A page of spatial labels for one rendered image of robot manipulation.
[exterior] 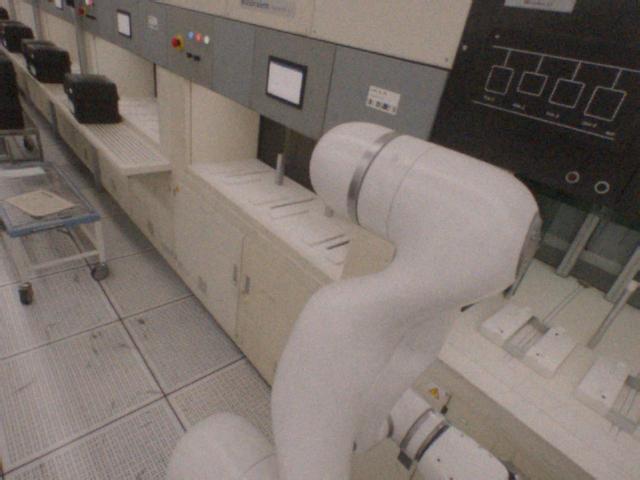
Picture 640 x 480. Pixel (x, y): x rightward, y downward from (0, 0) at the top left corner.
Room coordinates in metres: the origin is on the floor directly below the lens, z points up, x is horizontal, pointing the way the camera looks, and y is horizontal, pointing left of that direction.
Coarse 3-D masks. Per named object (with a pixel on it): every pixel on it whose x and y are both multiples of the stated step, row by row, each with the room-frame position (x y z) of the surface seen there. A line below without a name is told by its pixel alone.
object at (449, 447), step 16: (448, 432) 0.41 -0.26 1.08; (432, 448) 0.38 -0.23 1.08; (448, 448) 0.38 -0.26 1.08; (464, 448) 0.38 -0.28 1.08; (480, 448) 0.39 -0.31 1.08; (432, 464) 0.35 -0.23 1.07; (448, 464) 0.35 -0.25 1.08; (464, 464) 0.36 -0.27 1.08; (480, 464) 0.36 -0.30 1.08; (496, 464) 0.37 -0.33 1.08
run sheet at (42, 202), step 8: (32, 192) 1.98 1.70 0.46; (40, 192) 2.00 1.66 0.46; (48, 192) 2.02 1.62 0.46; (8, 200) 1.85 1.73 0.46; (16, 200) 1.86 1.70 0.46; (24, 200) 1.88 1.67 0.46; (32, 200) 1.90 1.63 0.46; (40, 200) 1.91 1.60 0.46; (48, 200) 1.93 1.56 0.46; (56, 200) 1.94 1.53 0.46; (64, 200) 1.96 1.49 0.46; (24, 208) 1.80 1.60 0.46; (32, 208) 1.81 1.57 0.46; (40, 208) 1.83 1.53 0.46; (48, 208) 1.84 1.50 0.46; (56, 208) 1.86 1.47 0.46; (64, 208) 1.87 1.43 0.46
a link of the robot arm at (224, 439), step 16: (208, 416) 0.30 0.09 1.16; (224, 416) 0.30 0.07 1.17; (192, 432) 0.28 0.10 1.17; (208, 432) 0.27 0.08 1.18; (224, 432) 0.28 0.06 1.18; (240, 432) 0.28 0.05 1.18; (256, 432) 0.29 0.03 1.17; (176, 448) 0.26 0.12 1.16; (192, 448) 0.26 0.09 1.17; (208, 448) 0.25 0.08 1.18; (224, 448) 0.26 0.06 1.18; (240, 448) 0.26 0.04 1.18; (256, 448) 0.27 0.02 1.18; (272, 448) 0.28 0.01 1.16; (176, 464) 0.25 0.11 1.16; (192, 464) 0.24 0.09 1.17; (208, 464) 0.24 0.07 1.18; (224, 464) 0.24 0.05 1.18; (240, 464) 0.24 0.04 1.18; (256, 464) 0.25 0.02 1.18; (272, 464) 0.25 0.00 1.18
